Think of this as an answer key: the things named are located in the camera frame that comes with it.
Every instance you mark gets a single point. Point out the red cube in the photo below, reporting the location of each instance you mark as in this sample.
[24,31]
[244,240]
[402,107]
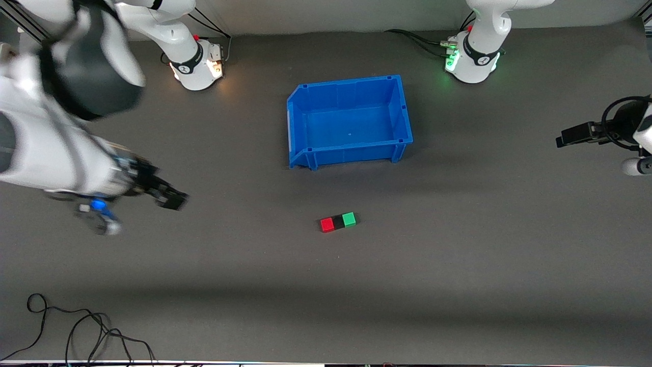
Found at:
[327,225]

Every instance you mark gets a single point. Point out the blue plastic storage bin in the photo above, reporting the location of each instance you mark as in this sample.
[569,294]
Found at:
[351,122]

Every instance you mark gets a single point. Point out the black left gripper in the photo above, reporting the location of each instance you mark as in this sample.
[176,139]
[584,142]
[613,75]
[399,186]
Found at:
[606,128]

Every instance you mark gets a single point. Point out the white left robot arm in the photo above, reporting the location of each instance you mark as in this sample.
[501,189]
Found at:
[481,30]

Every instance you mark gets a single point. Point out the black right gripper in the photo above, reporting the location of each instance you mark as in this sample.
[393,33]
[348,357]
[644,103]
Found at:
[144,179]

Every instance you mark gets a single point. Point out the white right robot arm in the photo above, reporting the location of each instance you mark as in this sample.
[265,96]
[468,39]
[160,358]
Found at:
[46,148]

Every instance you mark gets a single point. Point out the black cube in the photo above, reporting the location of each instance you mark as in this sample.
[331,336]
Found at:
[338,222]

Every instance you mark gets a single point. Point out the green cube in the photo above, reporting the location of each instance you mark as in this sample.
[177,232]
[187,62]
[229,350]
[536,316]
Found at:
[349,219]

